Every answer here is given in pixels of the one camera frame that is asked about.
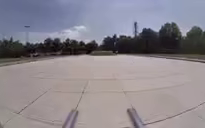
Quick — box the robot's own part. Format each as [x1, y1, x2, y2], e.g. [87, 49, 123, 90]
[61, 109, 80, 128]
[126, 107, 146, 128]

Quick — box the pale concrete slab plaza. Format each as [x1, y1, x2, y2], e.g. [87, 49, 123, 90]
[0, 54, 205, 128]

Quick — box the raised concrete kerb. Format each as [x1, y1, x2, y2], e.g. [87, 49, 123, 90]
[136, 54, 205, 65]

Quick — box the tall lamp pole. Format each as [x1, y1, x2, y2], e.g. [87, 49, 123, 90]
[23, 25, 31, 45]

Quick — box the row of trees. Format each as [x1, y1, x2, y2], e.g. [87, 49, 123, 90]
[0, 21, 205, 60]

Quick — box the lattice mast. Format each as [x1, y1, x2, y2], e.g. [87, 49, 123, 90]
[133, 21, 139, 38]

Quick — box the low concrete ramp block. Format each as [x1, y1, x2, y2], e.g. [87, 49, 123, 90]
[89, 50, 117, 56]

